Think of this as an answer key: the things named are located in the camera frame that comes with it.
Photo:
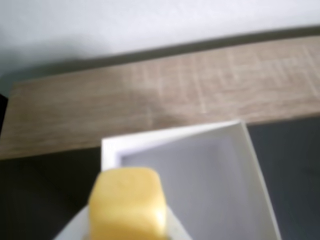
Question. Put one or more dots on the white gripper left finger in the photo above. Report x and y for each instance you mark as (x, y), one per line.
(80, 227)

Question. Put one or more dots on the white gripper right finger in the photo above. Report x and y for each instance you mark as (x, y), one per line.
(175, 230)

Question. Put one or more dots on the yellow cube block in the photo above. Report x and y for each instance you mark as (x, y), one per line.
(127, 202)

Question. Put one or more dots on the white open cardboard box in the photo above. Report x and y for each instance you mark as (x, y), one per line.
(212, 187)

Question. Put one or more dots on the dark grey table mat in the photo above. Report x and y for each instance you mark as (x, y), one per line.
(37, 190)

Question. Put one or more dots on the black cloth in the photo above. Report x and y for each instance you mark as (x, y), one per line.
(2, 112)

